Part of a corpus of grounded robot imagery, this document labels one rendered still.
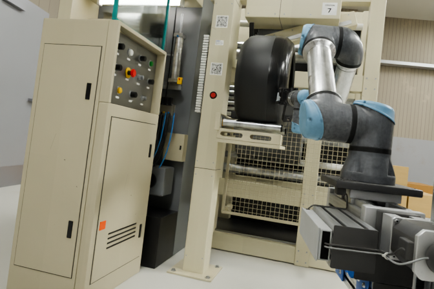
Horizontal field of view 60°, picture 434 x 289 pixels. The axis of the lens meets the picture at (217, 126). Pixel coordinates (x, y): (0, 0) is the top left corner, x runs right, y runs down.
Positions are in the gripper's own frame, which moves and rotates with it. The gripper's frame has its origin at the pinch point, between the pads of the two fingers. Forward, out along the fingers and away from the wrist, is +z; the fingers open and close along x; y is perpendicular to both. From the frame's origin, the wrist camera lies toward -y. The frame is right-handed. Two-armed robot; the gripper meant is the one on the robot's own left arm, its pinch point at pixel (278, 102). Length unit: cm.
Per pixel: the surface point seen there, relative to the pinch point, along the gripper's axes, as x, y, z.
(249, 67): 13.9, 18.6, 8.7
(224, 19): 22, 49, 39
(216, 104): 26.2, -1.9, 33.8
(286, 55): -5.4, 25.4, 5.7
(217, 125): 27.8, -13.4, 20.2
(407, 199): -242, -108, 198
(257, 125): 6.8, -12.7, 13.9
